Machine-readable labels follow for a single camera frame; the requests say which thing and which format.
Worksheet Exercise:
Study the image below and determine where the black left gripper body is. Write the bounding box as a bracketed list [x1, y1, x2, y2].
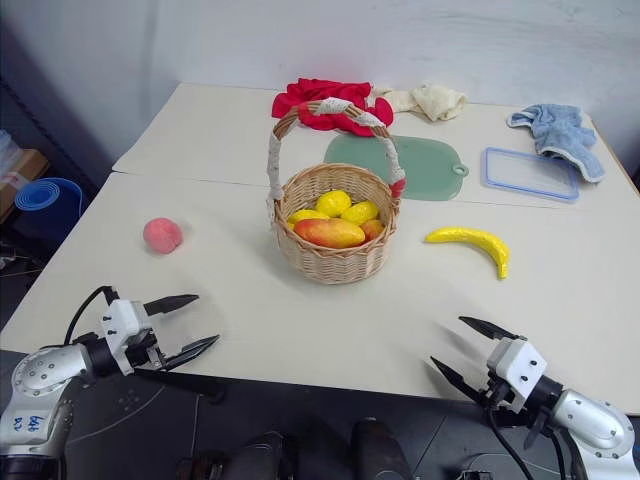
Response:
[126, 327, 170, 372]

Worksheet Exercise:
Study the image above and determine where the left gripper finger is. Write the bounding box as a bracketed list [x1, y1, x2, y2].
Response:
[164, 334, 221, 372]
[143, 293, 201, 317]

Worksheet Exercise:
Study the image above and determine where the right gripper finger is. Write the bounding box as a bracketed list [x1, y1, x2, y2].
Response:
[429, 355, 489, 404]
[458, 315, 528, 343]

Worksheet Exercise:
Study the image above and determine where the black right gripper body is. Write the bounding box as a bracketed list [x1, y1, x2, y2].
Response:
[473, 378, 517, 414]

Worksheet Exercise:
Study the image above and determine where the small orange-red fruit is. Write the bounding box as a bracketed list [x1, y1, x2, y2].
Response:
[360, 218, 386, 244]

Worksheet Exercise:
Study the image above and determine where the pink peach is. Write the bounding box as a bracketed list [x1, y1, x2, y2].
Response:
[143, 216, 184, 255]

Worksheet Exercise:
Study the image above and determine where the yellow banana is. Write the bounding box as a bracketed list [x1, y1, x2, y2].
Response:
[424, 226, 512, 280]

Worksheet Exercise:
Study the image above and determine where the yellow lemon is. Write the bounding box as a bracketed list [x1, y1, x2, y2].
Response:
[339, 199, 380, 225]
[286, 208, 331, 231]
[314, 190, 353, 219]

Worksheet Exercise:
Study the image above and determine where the blue rolled foam mat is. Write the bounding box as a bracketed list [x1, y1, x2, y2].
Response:
[13, 177, 86, 236]

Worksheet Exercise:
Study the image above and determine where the clear lid with blue rim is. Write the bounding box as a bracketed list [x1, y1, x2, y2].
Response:
[481, 146, 581, 204]

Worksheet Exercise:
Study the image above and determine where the green cutting board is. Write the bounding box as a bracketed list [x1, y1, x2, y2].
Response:
[323, 133, 471, 202]

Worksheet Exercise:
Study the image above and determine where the red and yellow mango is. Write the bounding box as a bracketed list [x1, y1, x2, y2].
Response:
[293, 217, 367, 250]

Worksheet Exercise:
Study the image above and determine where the brown cardboard box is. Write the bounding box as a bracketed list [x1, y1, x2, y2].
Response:
[0, 148, 50, 224]

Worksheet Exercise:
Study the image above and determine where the light blue towel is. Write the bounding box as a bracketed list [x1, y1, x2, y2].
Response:
[506, 103, 606, 185]

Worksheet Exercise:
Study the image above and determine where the clear plastic container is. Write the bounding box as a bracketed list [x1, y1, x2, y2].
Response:
[0, 128, 24, 166]

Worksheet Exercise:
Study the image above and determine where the cream cloth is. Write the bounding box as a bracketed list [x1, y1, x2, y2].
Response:
[372, 82, 469, 123]

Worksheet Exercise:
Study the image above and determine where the red cloth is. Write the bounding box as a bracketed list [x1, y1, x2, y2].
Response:
[271, 77, 395, 139]

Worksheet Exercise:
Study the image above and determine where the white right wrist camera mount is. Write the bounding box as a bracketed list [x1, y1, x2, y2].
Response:
[485, 337, 548, 414]

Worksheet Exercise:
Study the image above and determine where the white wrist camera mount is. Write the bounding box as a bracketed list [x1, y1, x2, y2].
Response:
[485, 337, 548, 414]
[98, 298, 157, 376]

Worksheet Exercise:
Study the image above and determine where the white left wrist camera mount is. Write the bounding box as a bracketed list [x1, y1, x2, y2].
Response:
[98, 298, 157, 376]

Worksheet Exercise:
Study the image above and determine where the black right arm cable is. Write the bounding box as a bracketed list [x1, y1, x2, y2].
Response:
[487, 395, 569, 480]

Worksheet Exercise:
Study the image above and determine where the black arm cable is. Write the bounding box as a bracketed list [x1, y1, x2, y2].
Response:
[487, 395, 569, 480]
[63, 285, 121, 346]

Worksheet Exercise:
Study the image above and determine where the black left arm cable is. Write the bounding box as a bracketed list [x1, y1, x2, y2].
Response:
[63, 285, 121, 346]

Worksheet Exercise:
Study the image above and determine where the wicker basket with handle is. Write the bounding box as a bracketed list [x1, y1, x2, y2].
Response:
[264, 98, 405, 286]

